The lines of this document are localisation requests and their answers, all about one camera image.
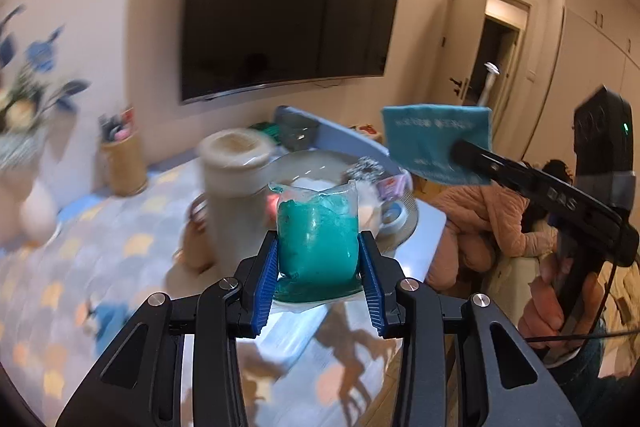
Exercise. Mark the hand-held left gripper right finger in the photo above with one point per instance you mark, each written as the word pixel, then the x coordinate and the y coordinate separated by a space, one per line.
pixel 372 292

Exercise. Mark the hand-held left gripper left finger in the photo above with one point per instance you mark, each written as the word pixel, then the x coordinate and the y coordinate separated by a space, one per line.
pixel 265 287

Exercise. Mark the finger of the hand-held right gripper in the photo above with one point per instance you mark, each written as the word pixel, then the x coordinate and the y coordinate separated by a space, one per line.
pixel 490 167

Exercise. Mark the teal towel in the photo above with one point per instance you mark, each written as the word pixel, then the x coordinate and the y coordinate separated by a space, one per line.
pixel 317 242

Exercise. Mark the teal cloth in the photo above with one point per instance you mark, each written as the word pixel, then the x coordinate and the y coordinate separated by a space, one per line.
pixel 425 137

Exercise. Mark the clear round plastic basin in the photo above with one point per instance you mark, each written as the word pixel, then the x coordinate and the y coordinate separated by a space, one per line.
pixel 320 164

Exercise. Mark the person's right hand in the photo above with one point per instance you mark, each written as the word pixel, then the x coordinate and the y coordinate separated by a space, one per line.
pixel 542 322

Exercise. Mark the pink padded jacket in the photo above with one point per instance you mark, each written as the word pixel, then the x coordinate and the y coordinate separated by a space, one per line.
pixel 480 217

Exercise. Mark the blue tape roll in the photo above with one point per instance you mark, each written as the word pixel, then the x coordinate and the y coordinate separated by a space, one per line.
pixel 395 217

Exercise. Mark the beige cylinder canister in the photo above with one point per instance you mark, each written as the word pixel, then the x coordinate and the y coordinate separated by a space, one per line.
pixel 235 207

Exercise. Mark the white stand pole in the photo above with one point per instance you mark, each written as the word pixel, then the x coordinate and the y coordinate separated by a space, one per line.
pixel 491 79

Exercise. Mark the cream wardrobe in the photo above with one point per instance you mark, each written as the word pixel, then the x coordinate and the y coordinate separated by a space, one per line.
pixel 590 47

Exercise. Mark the purple packet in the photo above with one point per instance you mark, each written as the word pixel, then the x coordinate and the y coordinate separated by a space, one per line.
pixel 392 188

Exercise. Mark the white chair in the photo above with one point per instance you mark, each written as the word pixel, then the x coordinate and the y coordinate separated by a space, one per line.
pixel 517 282

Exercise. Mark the black white patterned item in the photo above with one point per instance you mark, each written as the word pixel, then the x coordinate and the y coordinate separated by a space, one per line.
pixel 364 169

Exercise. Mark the red white small item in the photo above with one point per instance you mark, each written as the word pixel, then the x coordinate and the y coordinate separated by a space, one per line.
pixel 367 132

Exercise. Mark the cream room door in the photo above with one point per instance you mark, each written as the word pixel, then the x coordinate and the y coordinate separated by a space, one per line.
pixel 465 32

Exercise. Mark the light blue curved panel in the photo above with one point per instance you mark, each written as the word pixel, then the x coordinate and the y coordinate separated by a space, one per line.
pixel 350 137

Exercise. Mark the yellow blanket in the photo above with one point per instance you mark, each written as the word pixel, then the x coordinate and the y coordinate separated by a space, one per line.
pixel 625 297

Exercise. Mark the green item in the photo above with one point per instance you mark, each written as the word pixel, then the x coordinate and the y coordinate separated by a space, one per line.
pixel 264 129

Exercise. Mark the clear plastic box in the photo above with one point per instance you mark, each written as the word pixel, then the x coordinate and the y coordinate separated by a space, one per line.
pixel 297 132

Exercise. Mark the patterned tablecloth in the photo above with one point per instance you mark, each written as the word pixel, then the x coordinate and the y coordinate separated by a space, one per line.
pixel 100 247

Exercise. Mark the bamboo pen holder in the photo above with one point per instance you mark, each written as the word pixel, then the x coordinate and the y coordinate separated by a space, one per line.
pixel 125 167

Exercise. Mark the artificial flower bouquet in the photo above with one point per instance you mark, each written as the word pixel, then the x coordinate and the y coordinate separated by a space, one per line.
pixel 35 72

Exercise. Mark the black wall television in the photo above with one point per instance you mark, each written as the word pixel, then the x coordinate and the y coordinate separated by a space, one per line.
pixel 280 2

